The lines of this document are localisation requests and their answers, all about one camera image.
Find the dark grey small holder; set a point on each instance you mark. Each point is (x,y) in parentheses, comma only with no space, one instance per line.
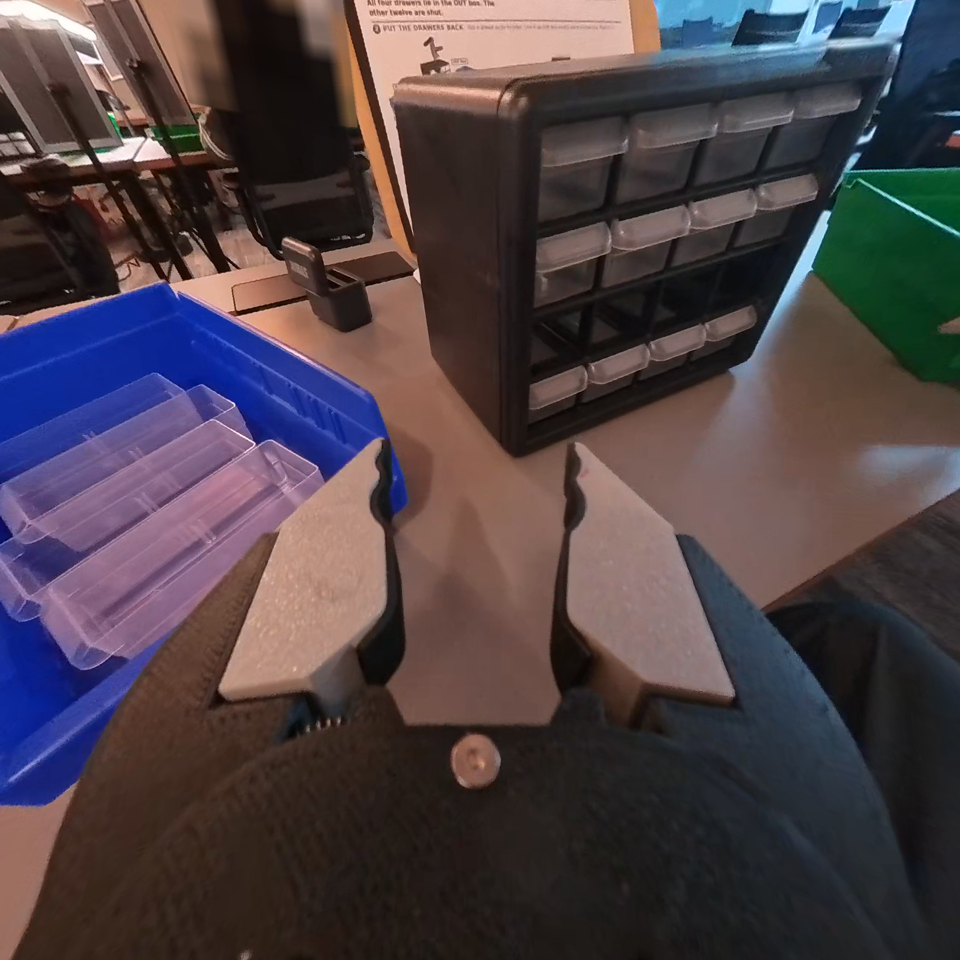
(345,304)

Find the green plastic bin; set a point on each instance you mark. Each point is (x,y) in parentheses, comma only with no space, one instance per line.
(885,262)

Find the grey monitor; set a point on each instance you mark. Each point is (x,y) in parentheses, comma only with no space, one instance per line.
(52,90)

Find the black small device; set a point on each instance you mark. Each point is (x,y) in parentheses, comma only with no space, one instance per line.
(302,262)

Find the clear plastic drawer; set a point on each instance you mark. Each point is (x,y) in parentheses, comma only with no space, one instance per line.
(187,570)
(90,424)
(150,487)
(214,416)

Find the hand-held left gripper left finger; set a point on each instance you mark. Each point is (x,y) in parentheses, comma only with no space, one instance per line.
(315,592)

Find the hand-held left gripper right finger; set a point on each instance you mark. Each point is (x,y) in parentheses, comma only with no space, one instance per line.
(637,592)

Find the black drawer cabinet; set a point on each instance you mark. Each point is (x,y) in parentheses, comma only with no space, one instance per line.
(465,225)

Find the person's dark trousers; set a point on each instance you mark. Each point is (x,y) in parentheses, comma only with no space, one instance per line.
(900,712)

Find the black office chair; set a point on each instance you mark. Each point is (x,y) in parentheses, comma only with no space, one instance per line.
(262,112)
(930,90)

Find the black tripod stand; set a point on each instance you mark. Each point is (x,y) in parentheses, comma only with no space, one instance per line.
(97,165)
(161,127)

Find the white instruction sign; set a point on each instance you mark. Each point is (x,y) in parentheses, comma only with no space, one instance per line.
(525,41)

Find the blue plastic bin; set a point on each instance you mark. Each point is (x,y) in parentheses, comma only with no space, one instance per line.
(225,349)

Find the group of shut cabinet drawers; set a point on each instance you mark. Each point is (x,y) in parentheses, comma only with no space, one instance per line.
(577,154)

